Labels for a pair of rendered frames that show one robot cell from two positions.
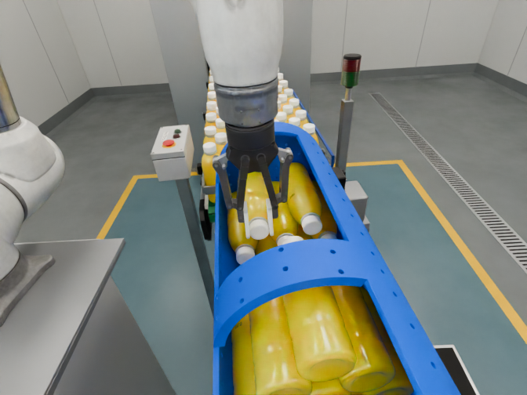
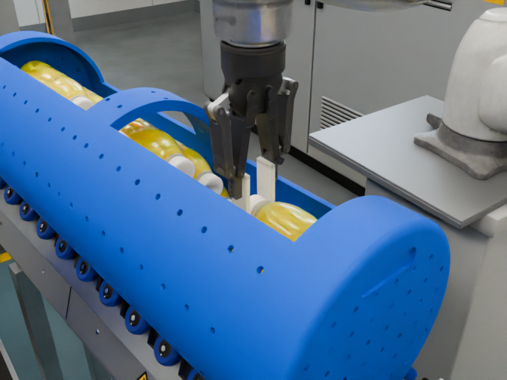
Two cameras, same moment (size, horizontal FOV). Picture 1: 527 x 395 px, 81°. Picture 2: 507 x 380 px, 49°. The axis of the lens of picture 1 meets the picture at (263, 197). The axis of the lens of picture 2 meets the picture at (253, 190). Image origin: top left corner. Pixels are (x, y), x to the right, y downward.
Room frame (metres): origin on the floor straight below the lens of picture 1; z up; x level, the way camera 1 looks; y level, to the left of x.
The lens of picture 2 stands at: (0.94, -0.37, 1.53)
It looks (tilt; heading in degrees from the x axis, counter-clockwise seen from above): 32 degrees down; 142
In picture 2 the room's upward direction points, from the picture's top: straight up
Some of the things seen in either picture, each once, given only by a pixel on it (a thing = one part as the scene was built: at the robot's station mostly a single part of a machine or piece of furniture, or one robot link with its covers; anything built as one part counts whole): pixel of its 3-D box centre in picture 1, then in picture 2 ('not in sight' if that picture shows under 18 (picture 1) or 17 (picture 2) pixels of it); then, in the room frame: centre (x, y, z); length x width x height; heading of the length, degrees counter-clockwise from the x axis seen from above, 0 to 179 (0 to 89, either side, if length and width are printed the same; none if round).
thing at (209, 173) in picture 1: (214, 175); not in sight; (0.86, 0.15, 0.99); 0.07 x 0.07 x 0.19
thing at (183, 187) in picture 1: (203, 262); not in sight; (0.93, 0.29, 0.50); 0.04 x 0.04 x 1.00; 4
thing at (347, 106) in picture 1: (336, 210); not in sight; (1.16, -0.35, 0.55); 0.04 x 0.04 x 1.10; 4
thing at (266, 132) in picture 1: (251, 144); (253, 76); (0.44, 0.01, 1.30); 0.08 x 0.07 x 0.09; 94
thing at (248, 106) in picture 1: (247, 99); (253, 13); (0.44, 0.01, 1.38); 0.09 x 0.09 x 0.06
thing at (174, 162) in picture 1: (174, 150); not in sight; (0.93, 0.29, 1.05); 0.20 x 0.10 x 0.10; 4
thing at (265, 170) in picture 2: (246, 219); (265, 183); (0.44, 0.04, 1.15); 0.03 x 0.01 x 0.07; 4
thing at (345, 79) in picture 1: (350, 77); not in sight; (1.16, -0.35, 1.18); 0.06 x 0.06 x 0.05
